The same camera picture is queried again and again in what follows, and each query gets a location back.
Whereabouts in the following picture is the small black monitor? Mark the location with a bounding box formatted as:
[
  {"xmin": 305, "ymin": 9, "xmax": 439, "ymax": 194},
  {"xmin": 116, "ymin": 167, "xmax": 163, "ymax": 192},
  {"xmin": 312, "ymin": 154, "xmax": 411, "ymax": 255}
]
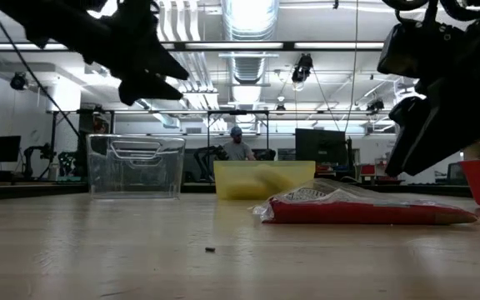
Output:
[{"xmin": 0, "ymin": 135, "xmax": 23, "ymax": 164}]

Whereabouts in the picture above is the black ceiling camera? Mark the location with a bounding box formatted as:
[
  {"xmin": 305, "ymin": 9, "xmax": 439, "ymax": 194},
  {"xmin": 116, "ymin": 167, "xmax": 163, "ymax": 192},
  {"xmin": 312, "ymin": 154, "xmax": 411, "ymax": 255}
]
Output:
[
  {"xmin": 291, "ymin": 52, "xmax": 314, "ymax": 84},
  {"xmin": 366, "ymin": 98, "xmax": 386, "ymax": 114},
  {"xmin": 9, "ymin": 72, "xmax": 28, "ymax": 92}
]

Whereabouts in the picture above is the black computer monitor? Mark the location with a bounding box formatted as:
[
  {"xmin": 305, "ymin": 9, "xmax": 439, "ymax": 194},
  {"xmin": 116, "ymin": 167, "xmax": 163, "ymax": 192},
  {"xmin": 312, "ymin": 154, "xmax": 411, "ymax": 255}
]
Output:
[{"xmin": 294, "ymin": 127, "xmax": 348, "ymax": 165}]

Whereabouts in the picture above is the red snack package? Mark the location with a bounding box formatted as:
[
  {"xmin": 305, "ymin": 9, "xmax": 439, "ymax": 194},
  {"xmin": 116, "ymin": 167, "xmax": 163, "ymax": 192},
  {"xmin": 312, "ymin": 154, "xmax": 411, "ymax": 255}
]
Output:
[{"xmin": 252, "ymin": 177, "xmax": 480, "ymax": 227}]

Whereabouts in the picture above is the black overhead frame bar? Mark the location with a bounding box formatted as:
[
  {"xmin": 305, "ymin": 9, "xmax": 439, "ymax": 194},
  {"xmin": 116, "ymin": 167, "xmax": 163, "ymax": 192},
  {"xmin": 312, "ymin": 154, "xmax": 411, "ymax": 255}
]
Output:
[{"xmin": 0, "ymin": 40, "xmax": 387, "ymax": 53}]

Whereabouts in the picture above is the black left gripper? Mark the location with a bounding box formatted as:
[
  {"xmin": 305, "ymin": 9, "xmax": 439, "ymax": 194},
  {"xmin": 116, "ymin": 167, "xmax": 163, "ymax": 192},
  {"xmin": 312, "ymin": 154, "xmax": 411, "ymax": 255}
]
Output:
[{"xmin": 68, "ymin": 0, "xmax": 190, "ymax": 107}]

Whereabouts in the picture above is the yellow plastic bin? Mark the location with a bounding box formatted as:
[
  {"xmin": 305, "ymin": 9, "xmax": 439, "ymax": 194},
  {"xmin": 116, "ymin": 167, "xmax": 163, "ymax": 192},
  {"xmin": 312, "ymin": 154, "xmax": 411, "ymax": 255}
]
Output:
[{"xmin": 212, "ymin": 160, "xmax": 318, "ymax": 202}]

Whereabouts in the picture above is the person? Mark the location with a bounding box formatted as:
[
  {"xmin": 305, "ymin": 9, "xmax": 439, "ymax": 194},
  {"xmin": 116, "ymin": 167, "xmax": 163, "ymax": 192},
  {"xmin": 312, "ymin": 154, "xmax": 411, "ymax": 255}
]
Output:
[{"xmin": 222, "ymin": 125, "xmax": 258, "ymax": 162}]

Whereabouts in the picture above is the black aluminium table frame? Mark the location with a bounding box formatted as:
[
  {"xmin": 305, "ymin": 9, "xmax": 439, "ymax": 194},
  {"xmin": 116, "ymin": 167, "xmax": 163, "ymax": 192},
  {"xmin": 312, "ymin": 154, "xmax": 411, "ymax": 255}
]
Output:
[{"xmin": 0, "ymin": 182, "xmax": 474, "ymax": 199}]

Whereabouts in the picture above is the clear plastic bin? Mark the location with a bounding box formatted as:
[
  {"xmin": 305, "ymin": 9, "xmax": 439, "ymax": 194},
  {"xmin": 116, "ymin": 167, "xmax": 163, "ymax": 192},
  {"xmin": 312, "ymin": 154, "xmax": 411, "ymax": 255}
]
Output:
[{"xmin": 85, "ymin": 133, "xmax": 187, "ymax": 200}]

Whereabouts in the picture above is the black background rig frame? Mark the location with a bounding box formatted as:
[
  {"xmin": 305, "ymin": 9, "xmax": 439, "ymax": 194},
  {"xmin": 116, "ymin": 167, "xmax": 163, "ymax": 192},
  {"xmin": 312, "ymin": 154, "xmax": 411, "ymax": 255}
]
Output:
[{"xmin": 47, "ymin": 108, "xmax": 271, "ymax": 184}]

